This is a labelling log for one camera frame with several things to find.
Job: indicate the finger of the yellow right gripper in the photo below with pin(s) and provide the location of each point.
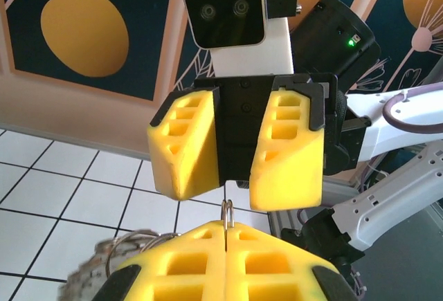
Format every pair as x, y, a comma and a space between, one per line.
194, 162
294, 176

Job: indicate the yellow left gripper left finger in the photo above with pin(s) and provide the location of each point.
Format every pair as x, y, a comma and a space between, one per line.
180, 266

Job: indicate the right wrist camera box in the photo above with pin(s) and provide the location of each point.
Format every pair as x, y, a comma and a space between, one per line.
225, 7

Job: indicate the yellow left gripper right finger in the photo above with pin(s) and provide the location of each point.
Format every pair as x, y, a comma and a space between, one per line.
277, 266

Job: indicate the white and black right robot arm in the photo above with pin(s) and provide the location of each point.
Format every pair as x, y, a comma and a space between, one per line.
387, 138

